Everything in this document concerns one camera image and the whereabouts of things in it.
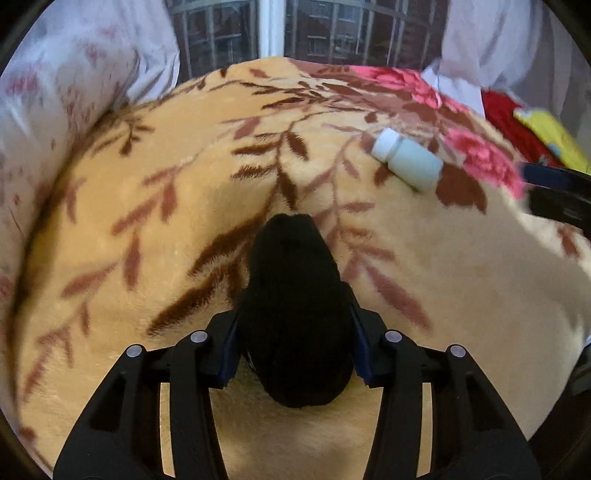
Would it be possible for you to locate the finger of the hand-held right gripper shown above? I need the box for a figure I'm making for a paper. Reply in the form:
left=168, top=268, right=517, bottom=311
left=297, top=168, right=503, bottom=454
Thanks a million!
left=519, top=159, right=591, bottom=191
left=527, top=184, right=591, bottom=229

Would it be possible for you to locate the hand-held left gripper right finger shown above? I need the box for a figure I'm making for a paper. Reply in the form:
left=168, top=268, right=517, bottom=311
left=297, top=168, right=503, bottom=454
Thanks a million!
left=348, top=305, right=541, bottom=480

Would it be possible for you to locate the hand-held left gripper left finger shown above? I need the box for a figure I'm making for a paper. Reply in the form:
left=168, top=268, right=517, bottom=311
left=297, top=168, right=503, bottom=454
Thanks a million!
left=53, top=310, right=241, bottom=480

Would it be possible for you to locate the black sock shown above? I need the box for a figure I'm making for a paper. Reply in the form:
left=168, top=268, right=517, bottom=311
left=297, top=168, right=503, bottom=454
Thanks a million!
left=236, top=212, right=357, bottom=409

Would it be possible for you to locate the small white plastic bottle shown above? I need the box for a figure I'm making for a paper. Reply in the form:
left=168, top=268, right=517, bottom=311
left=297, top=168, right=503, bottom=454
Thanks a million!
left=372, top=128, right=444, bottom=193

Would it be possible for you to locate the yellow printed cloth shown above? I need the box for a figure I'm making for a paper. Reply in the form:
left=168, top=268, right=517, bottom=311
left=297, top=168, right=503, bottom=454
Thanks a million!
left=512, top=107, right=591, bottom=175

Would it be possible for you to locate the red cloth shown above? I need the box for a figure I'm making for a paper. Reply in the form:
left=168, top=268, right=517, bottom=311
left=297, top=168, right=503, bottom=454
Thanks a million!
left=480, top=90, right=566, bottom=169

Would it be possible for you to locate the white curtain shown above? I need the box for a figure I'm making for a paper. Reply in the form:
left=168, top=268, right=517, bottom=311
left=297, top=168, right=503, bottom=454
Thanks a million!
left=422, top=0, right=578, bottom=121

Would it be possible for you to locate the beige floral plush blanket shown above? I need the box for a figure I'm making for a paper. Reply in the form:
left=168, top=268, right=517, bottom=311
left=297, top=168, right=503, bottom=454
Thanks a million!
left=0, top=58, right=591, bottom=480

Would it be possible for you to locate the barred window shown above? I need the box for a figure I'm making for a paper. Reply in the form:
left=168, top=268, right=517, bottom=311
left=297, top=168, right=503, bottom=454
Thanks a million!
left=166, top=0, right=448, bottom=84

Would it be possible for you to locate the white floral pillow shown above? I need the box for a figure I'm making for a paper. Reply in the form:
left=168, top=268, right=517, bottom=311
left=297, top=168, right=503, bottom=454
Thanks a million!
left=0, top=0, right=181, bottom=287

